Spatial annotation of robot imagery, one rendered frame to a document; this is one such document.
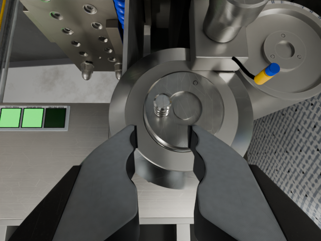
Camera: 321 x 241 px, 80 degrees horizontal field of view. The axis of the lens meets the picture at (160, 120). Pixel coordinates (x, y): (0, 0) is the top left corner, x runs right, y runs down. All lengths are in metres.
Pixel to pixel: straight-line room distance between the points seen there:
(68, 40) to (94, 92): 2.06
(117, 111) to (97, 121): 0.36
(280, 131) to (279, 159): 0.05
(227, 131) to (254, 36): 0.12
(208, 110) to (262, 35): 0.13
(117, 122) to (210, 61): 0.11
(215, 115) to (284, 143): 0.20
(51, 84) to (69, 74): 0.26
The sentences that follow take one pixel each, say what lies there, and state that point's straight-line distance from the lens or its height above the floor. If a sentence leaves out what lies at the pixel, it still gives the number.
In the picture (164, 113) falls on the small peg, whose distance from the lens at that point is 0.16.
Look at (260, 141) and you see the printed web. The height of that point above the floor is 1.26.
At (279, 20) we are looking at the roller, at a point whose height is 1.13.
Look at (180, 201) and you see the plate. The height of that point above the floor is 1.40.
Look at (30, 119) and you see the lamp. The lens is 0.63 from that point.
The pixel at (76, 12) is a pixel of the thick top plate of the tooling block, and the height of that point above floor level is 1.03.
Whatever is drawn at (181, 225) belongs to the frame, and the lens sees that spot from 0.56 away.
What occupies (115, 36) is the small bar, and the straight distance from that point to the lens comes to 0.44.
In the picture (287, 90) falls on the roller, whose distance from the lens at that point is 0.26.
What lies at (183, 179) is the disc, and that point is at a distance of 0.19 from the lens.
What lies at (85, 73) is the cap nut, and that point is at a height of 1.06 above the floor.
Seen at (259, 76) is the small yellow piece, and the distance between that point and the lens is 0.17.
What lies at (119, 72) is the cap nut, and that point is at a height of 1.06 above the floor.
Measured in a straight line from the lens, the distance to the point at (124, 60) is 0.23.
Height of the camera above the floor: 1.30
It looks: 11 degrees down
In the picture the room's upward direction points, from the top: 180 degrees clockwise
